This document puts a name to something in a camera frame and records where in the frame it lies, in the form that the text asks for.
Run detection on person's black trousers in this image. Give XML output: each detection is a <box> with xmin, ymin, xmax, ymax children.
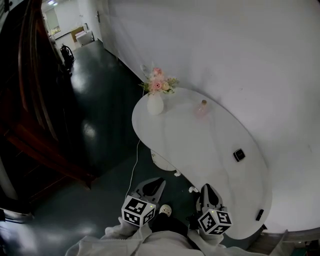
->
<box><xmin>149</xmin><ymin>212</ymin><xmax>195</xmax><ymax>242</ymax></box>

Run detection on grey wooden cabinet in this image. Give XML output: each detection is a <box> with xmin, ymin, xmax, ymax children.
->
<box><xmin>246</xmin><ymin>229</ymin><xmax>320</xmax><ymax>256</ymax></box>

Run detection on black square box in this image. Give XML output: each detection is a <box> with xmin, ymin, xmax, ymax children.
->
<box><xmin>232</xmin><ymin>148</ymin><xmax>246</xmax><ymax>163</ymax></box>

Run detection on pink artificial flower bouquet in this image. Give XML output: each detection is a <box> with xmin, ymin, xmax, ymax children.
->
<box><xmin>138</xmin><ymin>61</ymin><xmax>180</xmax><ymax>97</ymax></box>

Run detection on white carved stool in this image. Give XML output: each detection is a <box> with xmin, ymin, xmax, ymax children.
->
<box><xmin>173</xmin><ymin>169</ymin><xmax>200</xmax><ymax>194</ymax></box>

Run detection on white cable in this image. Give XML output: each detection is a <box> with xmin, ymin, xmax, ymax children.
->
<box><xmin>126</xmin><ymin>87</ymin><xmax>149</xmax><ymax>199</ymax></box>

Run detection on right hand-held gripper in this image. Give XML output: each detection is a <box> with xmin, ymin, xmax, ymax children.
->
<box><xmin>196</xmin><ymin>183</ymin><xmax>233</xmax><ymax>236</ymax></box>

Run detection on black trolley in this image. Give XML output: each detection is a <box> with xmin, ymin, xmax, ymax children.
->
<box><xmin>59</xmin><ymin>43</ymin><xmax>76</xmax><ymax>67</ymax></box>

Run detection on white storage box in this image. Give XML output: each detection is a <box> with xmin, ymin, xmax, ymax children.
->
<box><xmin>75</xmin><ymin>30</ymin><xmax>94</xmax><ymax>47</ymax></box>

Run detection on person's white jacket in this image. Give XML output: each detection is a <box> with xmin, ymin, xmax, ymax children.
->
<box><xmin>64</xmin><ymin>223</ymin><xmax>283</xmax><ymax>256</ymax></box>

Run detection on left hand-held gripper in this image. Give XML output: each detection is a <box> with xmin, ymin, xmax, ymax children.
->
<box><xmin>121</xmin><ymin>177</ymin><xmax>167</xmax><ymax>228</ymax></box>

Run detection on person's left forearm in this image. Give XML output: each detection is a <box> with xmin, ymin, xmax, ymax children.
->
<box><xmin>101</xmin><ymin>216</ymin><xmax>151</xmax><ymax>241</ymax></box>

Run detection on brown cardboard box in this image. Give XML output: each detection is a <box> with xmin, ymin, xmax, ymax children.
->
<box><xmin>70</xmin><ymin>26</ymin><xmax>86</xmax><ymax>43</ymax></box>

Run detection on person's white shoe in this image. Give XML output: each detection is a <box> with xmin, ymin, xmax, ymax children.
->
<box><xmin>158</xmin><ymin>203</ymin><xmax>173</xmax><ymax>218</ymax></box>

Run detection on small pink bottle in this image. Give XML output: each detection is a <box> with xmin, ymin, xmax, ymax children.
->
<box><xmin>194</xmin><ymin>99</ymin><xmax>211</xmax><ymax>119</ymax></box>

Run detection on dark wooden staircase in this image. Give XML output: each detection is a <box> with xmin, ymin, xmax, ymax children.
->
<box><xmin>0</xmin><ymin>0</ymin><xmax>97</xmax><ymax>203</ymax></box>

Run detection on white door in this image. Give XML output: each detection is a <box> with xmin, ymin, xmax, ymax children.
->
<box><xmin>94</xmin><ymin>0</ymin><xmax>120</xmax><ymax>61</ymax></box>

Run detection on white curved vanity table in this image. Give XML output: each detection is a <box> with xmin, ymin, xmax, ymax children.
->
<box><xmin>131</xmin><ymin>87</ymin><xmax>273</xmax><ymax>240</ymax></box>

